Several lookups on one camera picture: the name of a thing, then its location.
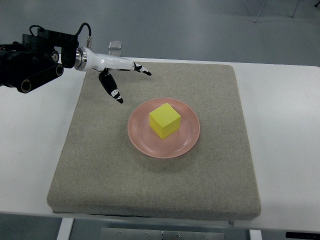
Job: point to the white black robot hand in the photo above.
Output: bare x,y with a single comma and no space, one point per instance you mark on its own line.
86,60

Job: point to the yellow cube block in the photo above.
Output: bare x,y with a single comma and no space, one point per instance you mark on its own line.
164,120

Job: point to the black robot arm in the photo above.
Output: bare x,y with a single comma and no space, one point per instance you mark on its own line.
40,58

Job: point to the clear floor plate lower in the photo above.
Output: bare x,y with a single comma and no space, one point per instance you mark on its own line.
115,53

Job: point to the clear floor plate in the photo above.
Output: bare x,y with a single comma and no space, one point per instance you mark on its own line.
115,45
115,53

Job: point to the clear floor plate upper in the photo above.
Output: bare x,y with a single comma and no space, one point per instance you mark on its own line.
115,45

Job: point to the pink plate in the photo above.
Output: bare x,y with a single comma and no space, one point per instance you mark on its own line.
146,140

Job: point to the beige square cushion mat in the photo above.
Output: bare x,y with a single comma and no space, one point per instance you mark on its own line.
100,171

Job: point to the white table leg left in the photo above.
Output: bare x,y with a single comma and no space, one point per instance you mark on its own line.
65,229

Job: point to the white table leg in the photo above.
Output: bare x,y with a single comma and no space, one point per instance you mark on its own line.
65,229
255,234

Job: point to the metal chair legs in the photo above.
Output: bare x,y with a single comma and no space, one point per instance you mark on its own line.
288,9

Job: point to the white table leg right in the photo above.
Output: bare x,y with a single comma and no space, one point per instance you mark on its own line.
255,234

